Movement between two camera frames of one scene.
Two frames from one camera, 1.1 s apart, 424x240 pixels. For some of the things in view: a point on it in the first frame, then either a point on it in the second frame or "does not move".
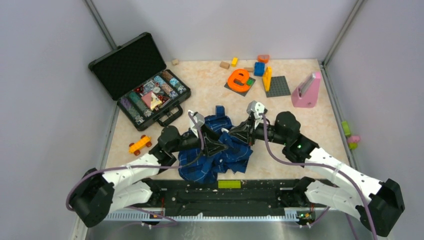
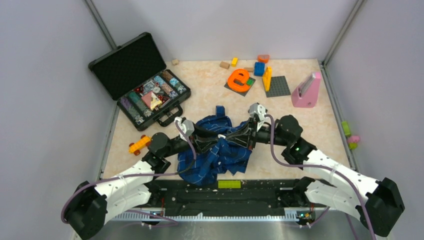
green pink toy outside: x=353 y=141 does not move
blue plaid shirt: x=194 y=165 does not move
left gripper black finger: x=213 y=148 → x=203 y=137
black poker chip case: x=146 y=90 does not move
